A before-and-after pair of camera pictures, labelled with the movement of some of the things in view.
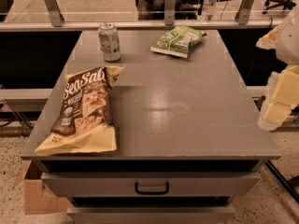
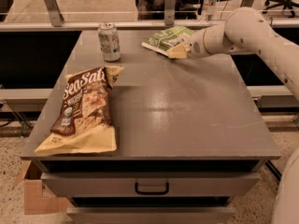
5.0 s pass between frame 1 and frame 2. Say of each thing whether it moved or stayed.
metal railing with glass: stayed
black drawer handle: stayed
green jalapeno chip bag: moved
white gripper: moved
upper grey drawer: stayed
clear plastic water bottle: stayed
